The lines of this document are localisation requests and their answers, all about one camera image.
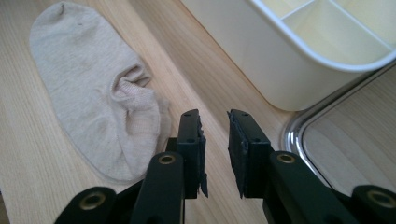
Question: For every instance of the silver metal tray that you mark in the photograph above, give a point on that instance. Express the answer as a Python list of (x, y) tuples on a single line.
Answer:
[(348, 140)]

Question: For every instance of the beige ankle sock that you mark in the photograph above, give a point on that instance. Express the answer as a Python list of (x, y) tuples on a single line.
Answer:
[(90, 93)]

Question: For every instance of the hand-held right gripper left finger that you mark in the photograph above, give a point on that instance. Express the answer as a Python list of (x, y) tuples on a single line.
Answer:
[(190, 149)]

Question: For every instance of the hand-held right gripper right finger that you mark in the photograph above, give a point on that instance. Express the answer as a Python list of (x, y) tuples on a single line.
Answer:
[(249, 155)]

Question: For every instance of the white compartment storage box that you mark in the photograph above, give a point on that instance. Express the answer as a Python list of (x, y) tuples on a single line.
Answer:
[(280, 53)]

